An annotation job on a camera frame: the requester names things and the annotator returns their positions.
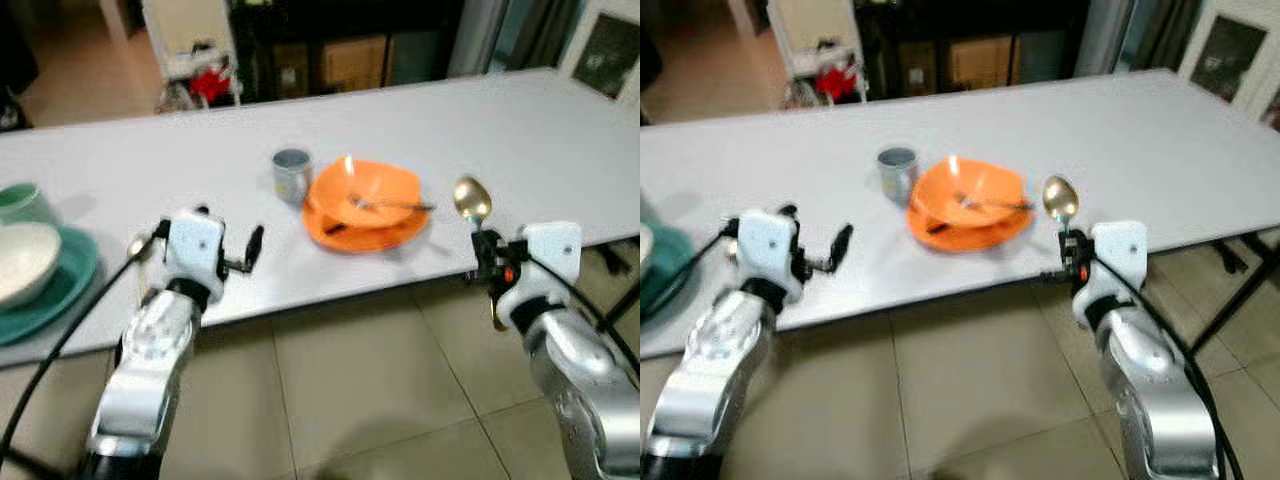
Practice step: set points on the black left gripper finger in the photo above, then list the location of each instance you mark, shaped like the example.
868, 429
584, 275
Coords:
843, 248
255, 248

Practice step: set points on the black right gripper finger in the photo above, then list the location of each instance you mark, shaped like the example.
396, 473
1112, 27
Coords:
1080, 248
480, 255
1065, 255
495, 248

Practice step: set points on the gold spoon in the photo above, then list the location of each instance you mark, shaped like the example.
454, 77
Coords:
472, 198
1061, 198

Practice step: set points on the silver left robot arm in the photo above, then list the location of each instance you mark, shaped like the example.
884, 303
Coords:
715, 370
145, 370

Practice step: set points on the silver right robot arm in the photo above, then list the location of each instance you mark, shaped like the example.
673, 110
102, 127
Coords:
580, 390
1150, 400

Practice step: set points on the grey mug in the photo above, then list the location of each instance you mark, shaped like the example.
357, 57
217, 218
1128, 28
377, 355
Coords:
897, 176
292, 178

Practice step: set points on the silver fork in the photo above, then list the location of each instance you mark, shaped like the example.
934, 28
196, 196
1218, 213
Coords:
390, 203
990, 203

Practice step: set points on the orange plate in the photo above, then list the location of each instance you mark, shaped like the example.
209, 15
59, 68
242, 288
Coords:
970, 242
370, 240

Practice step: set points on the orange bowl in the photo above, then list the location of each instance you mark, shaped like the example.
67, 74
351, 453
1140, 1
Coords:
985, 178
380, 180

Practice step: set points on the teal plate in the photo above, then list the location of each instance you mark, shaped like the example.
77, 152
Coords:
672, 275
70, 285

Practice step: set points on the cream bowl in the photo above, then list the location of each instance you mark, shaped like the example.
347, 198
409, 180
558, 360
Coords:
25, 262
645, 245

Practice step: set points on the black table leg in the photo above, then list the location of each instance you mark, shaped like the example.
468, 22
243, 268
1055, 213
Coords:
1235, 295

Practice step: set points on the red decoration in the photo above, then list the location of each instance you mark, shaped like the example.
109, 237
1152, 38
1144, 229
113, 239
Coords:
210, 84
836, 82

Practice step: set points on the brown cardboard box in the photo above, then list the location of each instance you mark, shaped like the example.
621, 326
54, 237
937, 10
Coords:
980, 62
355, 62

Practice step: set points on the black shelf unit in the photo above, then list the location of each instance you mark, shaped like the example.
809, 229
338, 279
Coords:
1045, 40
420, 40

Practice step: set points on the grey curtain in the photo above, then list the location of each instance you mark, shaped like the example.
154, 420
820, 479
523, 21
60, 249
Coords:
480, 35
1105, 35

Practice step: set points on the green mug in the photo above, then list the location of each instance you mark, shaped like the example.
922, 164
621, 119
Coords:
25, 205

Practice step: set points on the white furniture piece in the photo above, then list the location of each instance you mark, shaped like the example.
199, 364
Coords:
185, 30
810, 30

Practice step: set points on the dark framed panel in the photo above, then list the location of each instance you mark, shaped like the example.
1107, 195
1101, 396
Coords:
610, 55
1228, 58

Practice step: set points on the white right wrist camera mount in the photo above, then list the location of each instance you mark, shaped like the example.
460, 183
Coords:
550, 250
1120, 255

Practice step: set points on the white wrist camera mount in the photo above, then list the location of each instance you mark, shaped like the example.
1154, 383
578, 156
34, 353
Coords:
1120, 255
768, 250
550, 250
195, 250

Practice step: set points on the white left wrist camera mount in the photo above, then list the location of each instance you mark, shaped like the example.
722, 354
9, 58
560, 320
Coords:
768, 250
195, 250

